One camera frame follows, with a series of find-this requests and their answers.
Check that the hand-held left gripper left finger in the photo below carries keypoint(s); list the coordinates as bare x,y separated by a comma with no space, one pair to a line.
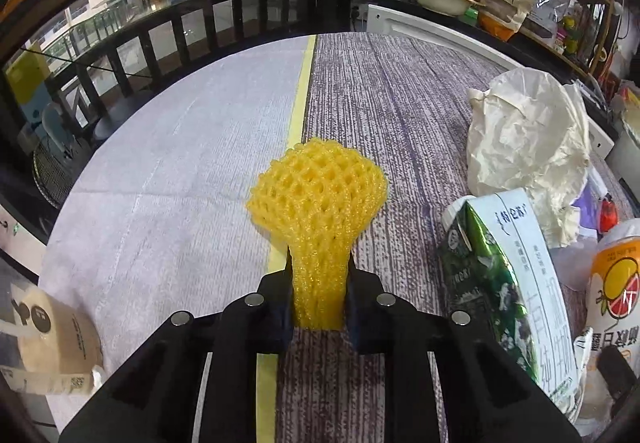
272,318

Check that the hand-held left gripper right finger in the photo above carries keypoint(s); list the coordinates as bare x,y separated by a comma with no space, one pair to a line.
362,318

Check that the yellow foam fruit net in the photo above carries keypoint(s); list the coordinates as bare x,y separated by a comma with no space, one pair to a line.
315,193

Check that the white paper bag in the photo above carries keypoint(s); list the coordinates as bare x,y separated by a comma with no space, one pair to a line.
525,143

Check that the white table cover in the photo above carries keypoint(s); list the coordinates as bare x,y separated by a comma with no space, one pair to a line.
175,173

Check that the yellow tape strip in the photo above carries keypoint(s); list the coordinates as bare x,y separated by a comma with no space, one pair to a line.
302,93

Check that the purple plastic bag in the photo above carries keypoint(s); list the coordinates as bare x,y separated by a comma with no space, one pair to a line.
585,215

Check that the drink bottle with orange label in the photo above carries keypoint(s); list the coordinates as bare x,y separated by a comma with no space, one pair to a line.
617,293

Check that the small red object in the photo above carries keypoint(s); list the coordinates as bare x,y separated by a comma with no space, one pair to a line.
608,215

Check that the black metal railing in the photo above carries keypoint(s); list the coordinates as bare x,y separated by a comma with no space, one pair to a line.
148,48

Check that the orange packet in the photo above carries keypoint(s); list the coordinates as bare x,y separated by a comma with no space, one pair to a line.
497,25

